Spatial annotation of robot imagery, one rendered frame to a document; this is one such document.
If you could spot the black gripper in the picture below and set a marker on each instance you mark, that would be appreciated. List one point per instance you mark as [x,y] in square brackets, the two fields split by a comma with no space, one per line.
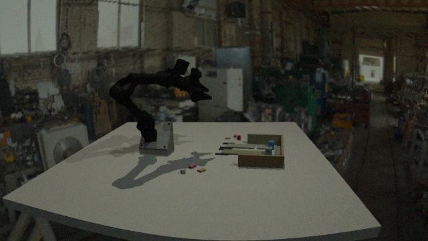
[196,90]

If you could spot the tan polka-dotted strip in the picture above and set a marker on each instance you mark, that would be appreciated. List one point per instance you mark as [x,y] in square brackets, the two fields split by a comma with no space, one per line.
[231,151]

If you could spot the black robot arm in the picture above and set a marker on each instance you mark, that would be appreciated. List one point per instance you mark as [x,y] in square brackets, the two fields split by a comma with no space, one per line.
[168,77]

